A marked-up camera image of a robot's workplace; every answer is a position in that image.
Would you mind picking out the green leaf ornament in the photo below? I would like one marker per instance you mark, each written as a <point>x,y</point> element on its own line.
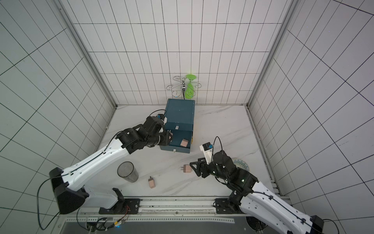
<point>189,90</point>

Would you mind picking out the metal base rail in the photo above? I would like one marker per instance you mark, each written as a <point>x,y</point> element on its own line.
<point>159,209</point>

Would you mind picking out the dark mesh cup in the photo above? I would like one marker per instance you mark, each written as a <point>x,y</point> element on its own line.
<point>127,171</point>

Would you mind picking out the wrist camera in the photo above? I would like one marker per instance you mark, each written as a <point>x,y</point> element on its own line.
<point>207,149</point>
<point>163,118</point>

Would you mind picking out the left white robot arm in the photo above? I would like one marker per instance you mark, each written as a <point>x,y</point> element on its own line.
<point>69,184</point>

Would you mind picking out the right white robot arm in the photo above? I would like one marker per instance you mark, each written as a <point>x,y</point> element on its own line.
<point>251,197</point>

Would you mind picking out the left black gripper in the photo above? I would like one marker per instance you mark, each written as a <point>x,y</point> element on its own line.
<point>166,135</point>

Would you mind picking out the patterned yellow plate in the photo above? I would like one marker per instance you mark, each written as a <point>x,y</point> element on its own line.
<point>241,164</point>

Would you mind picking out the teal drawer cabinet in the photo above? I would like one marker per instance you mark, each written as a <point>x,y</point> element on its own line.
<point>180,114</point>

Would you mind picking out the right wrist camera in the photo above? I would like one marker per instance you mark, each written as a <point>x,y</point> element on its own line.
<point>207,149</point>

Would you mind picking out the teal drawer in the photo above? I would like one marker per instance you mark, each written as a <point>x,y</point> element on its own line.
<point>177,137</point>

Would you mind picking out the pink plug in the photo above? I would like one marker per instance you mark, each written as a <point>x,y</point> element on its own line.
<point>151,182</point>
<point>184,143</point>
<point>186,168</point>

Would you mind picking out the silver cup tree stand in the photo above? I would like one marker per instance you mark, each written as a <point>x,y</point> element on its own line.
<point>178,89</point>

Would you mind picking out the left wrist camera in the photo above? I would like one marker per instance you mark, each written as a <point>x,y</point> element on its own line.
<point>163,118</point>

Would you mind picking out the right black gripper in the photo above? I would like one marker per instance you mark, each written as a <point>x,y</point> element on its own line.
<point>201,167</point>

